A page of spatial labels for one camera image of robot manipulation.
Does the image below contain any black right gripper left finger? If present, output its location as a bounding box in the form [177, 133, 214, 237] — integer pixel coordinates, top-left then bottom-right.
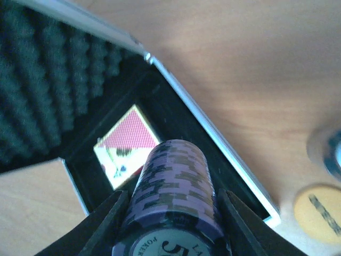
[37, 190, 129, 256]

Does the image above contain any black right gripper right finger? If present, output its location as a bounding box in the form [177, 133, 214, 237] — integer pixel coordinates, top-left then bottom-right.
[217, 189, 301, 255]

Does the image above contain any purple poker chip stack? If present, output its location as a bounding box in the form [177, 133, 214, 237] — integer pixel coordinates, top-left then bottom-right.
[112, 139, 230, 255]

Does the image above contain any playing card deck box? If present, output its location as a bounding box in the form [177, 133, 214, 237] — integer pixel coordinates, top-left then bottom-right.
[93, 105, 161, 190]

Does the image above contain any aluminium poker case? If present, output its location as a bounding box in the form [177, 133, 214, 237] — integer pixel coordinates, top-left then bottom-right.
[1, 1, 281, 227]

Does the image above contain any orange round dealer button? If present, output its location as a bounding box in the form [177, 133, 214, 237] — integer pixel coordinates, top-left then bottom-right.
[293, 184, 340, 245]

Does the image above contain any blue round blind button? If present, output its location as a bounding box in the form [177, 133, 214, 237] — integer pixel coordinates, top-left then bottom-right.
[306, 125, 340, 181]

